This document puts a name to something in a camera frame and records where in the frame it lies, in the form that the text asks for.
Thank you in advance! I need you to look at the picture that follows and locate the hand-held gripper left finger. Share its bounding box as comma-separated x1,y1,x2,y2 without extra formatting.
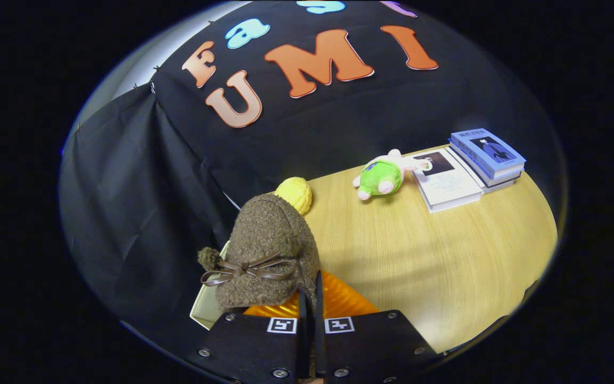
198,291,309,384

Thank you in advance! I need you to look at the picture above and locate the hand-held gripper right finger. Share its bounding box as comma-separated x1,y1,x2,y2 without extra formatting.
315,269,438,384

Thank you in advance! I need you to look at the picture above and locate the beige fabric storage box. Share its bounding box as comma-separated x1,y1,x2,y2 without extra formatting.
190,240,233,330

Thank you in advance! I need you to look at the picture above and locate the brown fuzzy shoe with bow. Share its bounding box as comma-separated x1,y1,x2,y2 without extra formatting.
198,193,322,315

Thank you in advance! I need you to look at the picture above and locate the white open book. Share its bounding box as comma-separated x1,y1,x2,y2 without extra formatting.
413,147,515,214

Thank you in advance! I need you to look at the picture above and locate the yellow knitted plush ball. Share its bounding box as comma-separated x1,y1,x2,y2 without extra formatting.
274,177,313,216

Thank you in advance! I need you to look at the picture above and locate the green and pink plush toy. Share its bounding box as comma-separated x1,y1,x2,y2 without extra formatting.
352,149,433,201

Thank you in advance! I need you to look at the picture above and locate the black backdrop cloth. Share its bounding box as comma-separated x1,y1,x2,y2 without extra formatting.
59,0,553,342

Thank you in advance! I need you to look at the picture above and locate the blue-spined book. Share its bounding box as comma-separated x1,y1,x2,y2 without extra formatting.
462,157,524,188

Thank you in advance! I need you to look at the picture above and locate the blue book with figure cover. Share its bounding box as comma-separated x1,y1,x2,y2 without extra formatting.
448,128,527,180

